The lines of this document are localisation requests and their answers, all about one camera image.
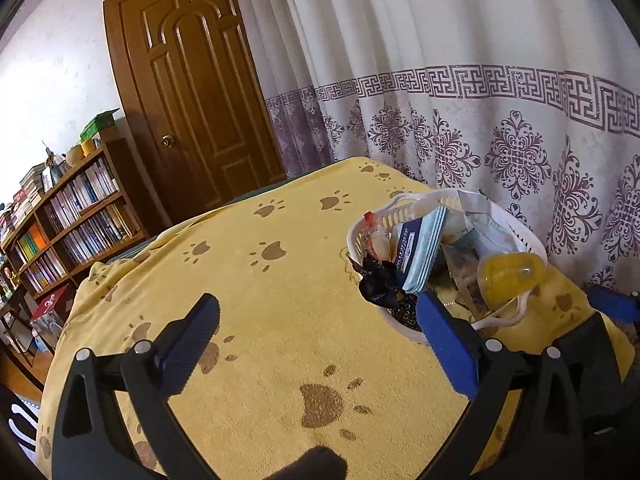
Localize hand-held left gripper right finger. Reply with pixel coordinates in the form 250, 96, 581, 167
416, 291, 583, 480

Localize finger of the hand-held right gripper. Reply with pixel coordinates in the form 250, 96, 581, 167
554, 312, 632, 406
587, 284, 640, 322

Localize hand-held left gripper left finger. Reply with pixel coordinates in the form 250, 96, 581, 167
50, 292, 222, 480

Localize black ring-print snack packet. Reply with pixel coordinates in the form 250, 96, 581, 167
357, 255, 401, 306
387, 292, 426, 333

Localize yellow jelly cup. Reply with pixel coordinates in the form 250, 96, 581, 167
477, 252, 548, 308

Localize light blue snack packet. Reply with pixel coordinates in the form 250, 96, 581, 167
392, 206, 448, 295

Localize red clear snack packet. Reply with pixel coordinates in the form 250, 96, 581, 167
362, 211, 396, 263

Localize white plastic basket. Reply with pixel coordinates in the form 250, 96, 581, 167
346, 189, 548, 346

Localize yellow paw-print blanket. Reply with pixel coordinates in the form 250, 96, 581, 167
37, 156, 636, 480

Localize red quilt box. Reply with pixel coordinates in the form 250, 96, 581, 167
30, 285, 71, 351

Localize wooden bookshelf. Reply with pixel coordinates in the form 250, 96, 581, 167
0, 137, 151, 301

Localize small open display shelf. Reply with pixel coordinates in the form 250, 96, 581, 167
0, 255, 36, 361

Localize rows of shelved books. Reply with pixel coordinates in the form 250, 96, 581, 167
10, 160, 136, 291

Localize black white striped rug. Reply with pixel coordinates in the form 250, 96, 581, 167
0, 385, 41, 461

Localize stacks of flat-lying books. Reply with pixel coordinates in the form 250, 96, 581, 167
0, 162, 48, 233

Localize green box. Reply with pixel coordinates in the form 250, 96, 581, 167
80, 109, 121, 142

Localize wooden door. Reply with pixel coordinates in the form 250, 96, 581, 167
102, 0, 288, 231

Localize white purple patterned curtain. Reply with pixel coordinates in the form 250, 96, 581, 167
227, 0, 640, 301

